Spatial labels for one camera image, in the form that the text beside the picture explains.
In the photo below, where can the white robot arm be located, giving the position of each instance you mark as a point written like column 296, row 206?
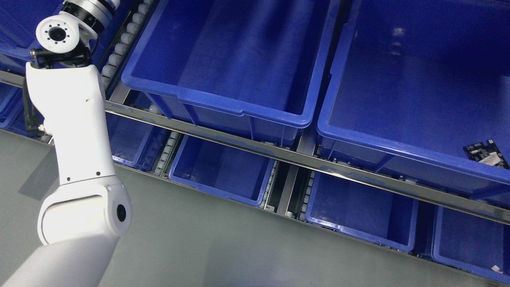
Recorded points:
column 79, row 225

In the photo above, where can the blue bin lower middle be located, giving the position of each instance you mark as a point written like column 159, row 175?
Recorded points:
column 221, row 170

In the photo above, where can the blue bin middle shelf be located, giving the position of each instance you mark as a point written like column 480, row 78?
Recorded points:
column 251, row 68

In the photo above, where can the blue bin right of middle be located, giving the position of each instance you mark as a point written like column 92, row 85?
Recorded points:
column 415, row 82

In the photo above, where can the green circuit board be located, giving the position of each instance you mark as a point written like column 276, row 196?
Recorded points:
column 487, row 153

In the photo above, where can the blue bin lower far right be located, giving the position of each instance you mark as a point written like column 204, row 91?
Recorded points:
column 474, row 244

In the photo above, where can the blue bin upper left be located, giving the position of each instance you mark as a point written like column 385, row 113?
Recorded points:
column 16, row 24

